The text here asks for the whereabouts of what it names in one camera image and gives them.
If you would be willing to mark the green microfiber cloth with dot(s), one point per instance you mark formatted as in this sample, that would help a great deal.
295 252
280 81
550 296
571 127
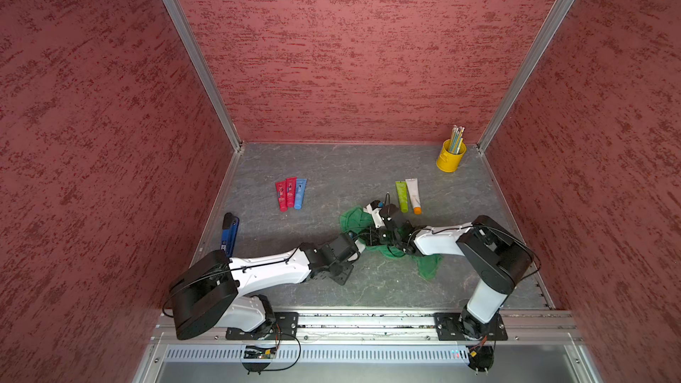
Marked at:
361 226

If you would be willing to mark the green tube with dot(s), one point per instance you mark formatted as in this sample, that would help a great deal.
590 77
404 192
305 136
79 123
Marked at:
403 196

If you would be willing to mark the white tube orange cap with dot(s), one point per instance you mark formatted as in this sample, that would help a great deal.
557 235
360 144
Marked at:
414 194

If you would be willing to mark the blue tube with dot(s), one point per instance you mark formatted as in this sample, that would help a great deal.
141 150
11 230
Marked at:
300 188

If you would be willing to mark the white tube red cap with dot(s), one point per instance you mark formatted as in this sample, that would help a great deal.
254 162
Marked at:
360 245

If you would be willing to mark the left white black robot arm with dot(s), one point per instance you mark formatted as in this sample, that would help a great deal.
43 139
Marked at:
224 291

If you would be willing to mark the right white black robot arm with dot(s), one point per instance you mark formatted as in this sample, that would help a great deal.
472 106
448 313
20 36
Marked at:
500 259

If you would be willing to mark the red pink tube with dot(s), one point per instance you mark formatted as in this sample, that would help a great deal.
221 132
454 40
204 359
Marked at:
290 191

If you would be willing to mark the dark red tube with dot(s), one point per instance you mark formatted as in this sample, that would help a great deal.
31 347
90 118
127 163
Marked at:
281 188

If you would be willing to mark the yellow cup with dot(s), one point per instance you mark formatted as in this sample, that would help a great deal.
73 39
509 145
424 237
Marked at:
447 161

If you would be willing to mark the blue stapler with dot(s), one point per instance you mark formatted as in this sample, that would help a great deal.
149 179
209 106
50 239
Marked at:
230 228

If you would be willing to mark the bundle of pencils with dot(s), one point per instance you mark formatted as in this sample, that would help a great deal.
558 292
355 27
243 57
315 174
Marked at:
456 139

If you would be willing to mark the right corner aluminium profile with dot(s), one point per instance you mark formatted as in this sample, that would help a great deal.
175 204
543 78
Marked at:
545 34

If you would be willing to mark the corner aluminium profile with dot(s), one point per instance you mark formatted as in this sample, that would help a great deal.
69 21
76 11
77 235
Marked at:
545 34
185 32

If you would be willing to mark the left corner aluminium profile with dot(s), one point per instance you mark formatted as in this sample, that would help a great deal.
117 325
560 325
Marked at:
185 32

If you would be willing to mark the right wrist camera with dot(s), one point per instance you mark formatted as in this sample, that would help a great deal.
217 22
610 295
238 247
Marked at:
386 215

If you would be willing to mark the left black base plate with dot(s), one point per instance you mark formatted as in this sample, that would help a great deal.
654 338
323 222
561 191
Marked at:
272 328

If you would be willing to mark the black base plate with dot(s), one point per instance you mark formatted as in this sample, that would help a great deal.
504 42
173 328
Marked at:
453 327
272 328

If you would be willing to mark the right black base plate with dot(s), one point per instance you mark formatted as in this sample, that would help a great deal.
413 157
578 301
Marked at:
453 327

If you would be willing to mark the left controller board with cables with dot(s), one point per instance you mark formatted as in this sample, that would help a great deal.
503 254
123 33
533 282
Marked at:
259 359

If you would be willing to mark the controller board with cables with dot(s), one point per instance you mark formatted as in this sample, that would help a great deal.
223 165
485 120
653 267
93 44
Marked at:
259 359
482 356

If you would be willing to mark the right controller board with cables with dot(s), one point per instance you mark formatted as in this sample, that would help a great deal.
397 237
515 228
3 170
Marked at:
482 356

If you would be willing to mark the aluminium front rail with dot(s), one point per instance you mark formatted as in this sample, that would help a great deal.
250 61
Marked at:
333 326

